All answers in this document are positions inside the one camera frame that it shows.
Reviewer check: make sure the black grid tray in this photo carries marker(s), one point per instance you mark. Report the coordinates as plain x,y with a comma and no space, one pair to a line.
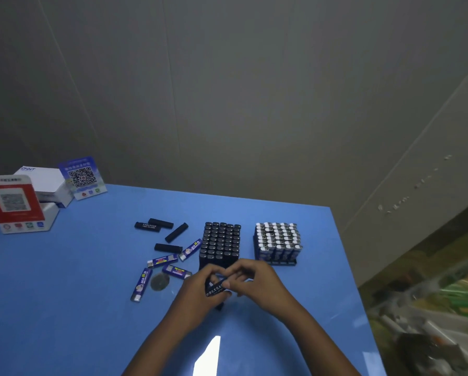
203,268
275,263

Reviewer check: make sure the row of black lighters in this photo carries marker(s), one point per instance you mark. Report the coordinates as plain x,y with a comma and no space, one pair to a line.
220,242

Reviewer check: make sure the person's right hand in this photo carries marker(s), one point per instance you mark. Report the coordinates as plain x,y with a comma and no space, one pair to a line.
265,287

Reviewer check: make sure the blue code sign stand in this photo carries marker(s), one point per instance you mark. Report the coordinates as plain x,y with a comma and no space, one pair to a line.
81,178

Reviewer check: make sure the person's right forearm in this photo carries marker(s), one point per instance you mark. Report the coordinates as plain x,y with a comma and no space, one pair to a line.
324,344

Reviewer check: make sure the red code sign stand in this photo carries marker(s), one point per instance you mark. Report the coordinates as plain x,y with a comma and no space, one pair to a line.
12,203

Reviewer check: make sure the dark round disc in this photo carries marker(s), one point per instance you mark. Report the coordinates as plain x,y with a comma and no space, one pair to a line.
159,281

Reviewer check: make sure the row of blue lighters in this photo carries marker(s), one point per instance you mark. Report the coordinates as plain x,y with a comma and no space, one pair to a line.
277,238

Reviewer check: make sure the person's left hand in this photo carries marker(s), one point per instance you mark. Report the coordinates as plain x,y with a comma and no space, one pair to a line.
191,297

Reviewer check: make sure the person's left forearm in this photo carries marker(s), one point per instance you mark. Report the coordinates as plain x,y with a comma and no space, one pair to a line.
155,344

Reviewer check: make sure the black slim lighter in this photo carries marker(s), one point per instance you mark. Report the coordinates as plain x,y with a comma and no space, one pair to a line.
176,232
219,306
168,247
162,223

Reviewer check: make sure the crumpled clear plastic bags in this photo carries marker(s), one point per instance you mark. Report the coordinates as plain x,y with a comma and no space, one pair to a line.
433,328

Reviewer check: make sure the white cardboard box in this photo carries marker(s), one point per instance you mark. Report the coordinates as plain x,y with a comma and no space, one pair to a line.
42,178

